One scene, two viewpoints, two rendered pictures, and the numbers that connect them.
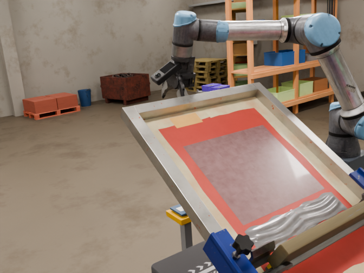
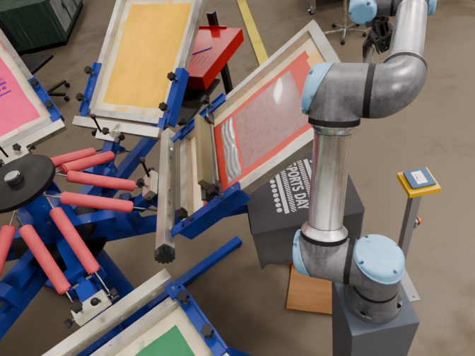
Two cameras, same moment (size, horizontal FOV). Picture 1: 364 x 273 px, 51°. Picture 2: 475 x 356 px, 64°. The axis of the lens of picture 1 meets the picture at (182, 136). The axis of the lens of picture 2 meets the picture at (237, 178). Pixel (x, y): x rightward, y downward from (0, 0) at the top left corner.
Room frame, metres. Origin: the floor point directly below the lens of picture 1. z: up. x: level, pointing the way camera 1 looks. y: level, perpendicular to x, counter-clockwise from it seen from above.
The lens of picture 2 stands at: (1.67, -1.23, 2.24)
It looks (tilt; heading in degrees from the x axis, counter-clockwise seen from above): 45 degrees down; 128
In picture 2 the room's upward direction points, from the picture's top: 15 degrees counter-clockwise
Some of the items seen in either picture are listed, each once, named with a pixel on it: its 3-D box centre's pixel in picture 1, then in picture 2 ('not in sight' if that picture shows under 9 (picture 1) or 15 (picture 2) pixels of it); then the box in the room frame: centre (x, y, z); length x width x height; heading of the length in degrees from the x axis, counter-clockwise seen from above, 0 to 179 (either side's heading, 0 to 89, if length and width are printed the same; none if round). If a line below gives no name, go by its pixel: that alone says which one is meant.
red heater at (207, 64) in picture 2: not in sight; (194, 55); (0.14, 0.63, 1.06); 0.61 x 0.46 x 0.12; 94
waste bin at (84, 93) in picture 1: (85, 97); not in sight; (10.01, 2.44, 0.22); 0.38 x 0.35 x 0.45; 125
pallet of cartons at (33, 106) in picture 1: (51, 105); not in sight; (9.24, 3.11, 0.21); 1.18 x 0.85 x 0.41; 125
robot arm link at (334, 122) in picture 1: (344, 116); (374, 265); (1.61, -0.70, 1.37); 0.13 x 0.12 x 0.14; 7
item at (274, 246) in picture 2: not in sight; (306, 240); (1.26, -0.32, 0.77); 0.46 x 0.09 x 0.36; 34
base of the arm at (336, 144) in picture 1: (342, 141); (374, 288); (1.61, -0.70, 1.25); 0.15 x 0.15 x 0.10
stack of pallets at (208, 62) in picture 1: (206, 75); not in sight; (11.22, -0.82, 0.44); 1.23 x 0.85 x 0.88; 35
